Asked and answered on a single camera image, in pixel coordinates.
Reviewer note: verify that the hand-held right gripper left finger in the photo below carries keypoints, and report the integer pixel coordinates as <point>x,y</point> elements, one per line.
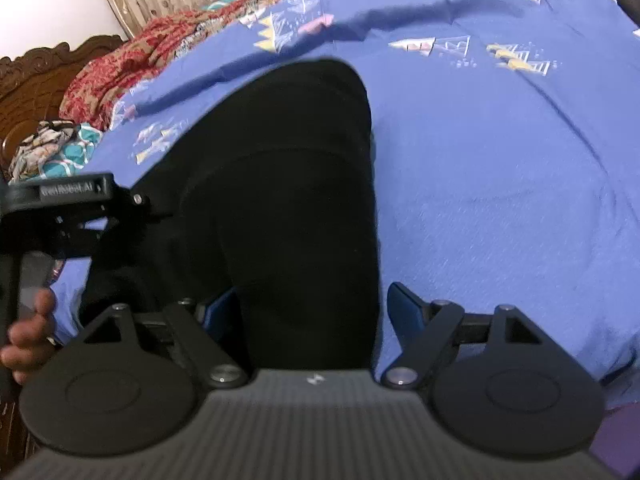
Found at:
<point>220,312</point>

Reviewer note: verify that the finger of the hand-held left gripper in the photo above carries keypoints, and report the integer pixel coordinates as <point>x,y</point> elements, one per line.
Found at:
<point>131,200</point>

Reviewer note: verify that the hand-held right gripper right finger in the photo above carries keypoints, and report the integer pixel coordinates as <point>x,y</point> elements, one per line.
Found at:
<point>407,310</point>

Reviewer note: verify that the black pants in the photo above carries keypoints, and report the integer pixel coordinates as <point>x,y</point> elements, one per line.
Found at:
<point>280,200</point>

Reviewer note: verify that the person's left hand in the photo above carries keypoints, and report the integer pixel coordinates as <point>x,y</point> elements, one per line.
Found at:
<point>27,340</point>

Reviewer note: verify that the teal patterned cloth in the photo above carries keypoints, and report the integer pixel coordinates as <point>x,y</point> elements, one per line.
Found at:
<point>60,150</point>

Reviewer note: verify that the carved wooden headboard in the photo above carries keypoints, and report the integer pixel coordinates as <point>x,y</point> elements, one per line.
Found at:
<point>35,95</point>

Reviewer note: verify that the red patterned blanket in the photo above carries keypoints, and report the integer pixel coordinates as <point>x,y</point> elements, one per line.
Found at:
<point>125,60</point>

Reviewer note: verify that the blue printed bedsheet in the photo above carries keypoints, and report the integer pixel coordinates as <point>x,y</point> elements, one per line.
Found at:
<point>475,160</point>

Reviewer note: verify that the purple cloth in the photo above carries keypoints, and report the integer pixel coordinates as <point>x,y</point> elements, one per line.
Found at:
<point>617,440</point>

